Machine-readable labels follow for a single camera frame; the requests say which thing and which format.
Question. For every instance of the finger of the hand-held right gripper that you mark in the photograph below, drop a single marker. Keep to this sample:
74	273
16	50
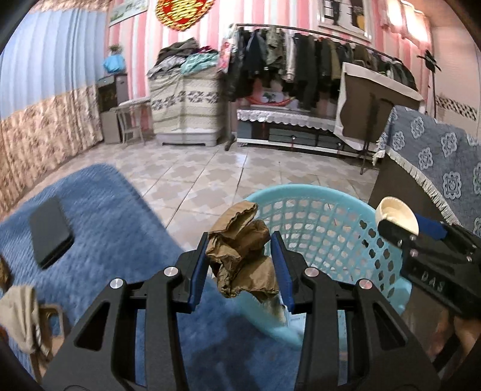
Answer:
432	227
398	235

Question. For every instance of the pile of clothes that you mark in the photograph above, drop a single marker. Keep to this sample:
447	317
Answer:
176	52

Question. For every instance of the blue cloth cover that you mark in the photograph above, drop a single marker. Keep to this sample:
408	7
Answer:
114	64

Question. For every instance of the small potted plant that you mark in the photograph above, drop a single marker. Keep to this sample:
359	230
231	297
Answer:
115	50

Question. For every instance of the blue and floral curtain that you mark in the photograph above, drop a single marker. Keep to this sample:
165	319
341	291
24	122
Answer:
45	75

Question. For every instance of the brown paper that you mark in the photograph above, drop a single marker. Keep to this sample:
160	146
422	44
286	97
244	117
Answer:
240	244
4	272

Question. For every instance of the landscape wall picture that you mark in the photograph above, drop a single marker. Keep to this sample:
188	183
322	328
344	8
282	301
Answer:
127	11

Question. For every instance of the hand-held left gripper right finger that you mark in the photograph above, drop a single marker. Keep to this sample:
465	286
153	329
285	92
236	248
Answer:
283	278

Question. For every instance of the grey water dispenser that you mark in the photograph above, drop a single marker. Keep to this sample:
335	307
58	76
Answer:
112	112

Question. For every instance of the person's right hand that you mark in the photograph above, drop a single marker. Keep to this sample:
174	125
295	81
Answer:
469	334

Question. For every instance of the metal clothes rack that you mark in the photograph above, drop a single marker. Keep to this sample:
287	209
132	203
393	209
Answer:
300	31

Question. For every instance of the row of hanging clothes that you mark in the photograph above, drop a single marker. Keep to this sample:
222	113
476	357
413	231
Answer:
308	67

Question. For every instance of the framed wall poster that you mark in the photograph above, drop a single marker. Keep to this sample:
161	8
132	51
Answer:
345	18

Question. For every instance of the pink printed hanging bag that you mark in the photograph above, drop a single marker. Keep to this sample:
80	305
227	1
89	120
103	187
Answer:
226	52

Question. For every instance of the red printed bag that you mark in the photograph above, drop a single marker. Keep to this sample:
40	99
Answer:
270	99

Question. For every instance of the white lace cloth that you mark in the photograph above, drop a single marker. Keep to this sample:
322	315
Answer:
285	116

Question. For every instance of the light blue plastic basket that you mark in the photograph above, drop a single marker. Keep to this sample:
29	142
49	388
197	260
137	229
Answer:
323	225

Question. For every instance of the patterned cloth covered cabinet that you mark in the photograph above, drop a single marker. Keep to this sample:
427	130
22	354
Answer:
184	109

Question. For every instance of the blue patterned cloth furniture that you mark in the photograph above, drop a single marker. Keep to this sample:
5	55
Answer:
432	158

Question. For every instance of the beige cloth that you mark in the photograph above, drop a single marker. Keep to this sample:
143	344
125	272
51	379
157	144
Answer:
18	315

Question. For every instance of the black oblong case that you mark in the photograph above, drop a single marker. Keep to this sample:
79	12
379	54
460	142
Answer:
50	233

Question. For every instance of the cloth covered board on stand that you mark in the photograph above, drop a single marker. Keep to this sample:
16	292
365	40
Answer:
368	112

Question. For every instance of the blue fluffy rug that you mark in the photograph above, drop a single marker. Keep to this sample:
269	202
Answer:
112	225

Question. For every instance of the small round table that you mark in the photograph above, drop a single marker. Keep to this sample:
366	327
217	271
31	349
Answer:
131	102

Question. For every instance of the low dark cabinet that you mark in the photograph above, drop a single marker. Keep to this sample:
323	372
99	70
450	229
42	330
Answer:
293	137

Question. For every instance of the red gold heart decoration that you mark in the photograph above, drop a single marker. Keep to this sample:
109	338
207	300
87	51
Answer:
184	15

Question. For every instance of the small yellowish round cup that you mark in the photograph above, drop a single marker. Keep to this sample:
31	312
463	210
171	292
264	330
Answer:
394	216

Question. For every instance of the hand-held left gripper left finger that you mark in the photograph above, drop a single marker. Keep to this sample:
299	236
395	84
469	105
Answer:
197	278

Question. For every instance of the black tripod stand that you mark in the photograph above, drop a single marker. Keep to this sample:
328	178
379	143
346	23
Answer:
432	64

